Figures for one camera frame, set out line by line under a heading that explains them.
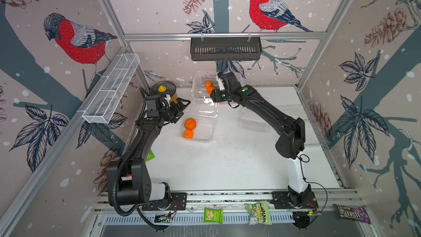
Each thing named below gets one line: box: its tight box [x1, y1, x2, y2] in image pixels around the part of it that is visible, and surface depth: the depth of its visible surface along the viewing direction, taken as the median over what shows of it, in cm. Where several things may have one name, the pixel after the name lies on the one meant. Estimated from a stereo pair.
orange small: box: [183, 129, 194, 139], surface depth 95 cm
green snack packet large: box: [243, 200, 273, 226], surface depth 71 cm
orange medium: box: [184, 117, 197, 131], surface depth 97 cm
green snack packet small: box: [203, 207, 224, 225], surface depth 71 cm
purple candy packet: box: [332, 204, 372, 225], surface depth 71 cm
